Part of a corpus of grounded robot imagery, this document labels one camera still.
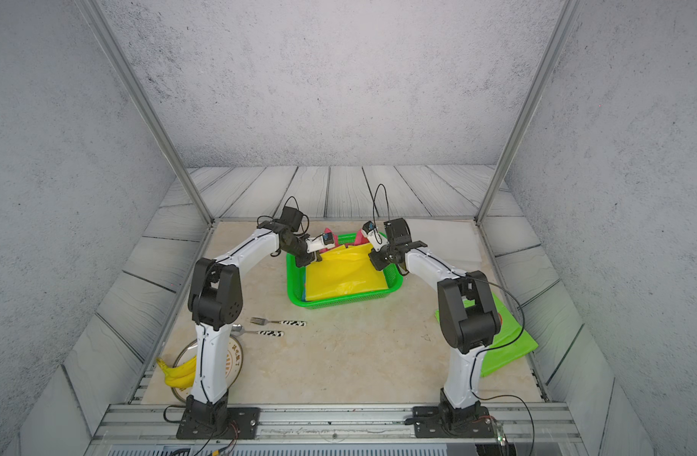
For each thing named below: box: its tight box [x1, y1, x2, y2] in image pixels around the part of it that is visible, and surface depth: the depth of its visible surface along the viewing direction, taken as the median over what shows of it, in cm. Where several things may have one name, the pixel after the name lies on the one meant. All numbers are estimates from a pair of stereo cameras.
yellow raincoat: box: [305, 242, 390, 302], surface depth 97 cm
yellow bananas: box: [155, 355, 197, 390], surface depth 78 cm
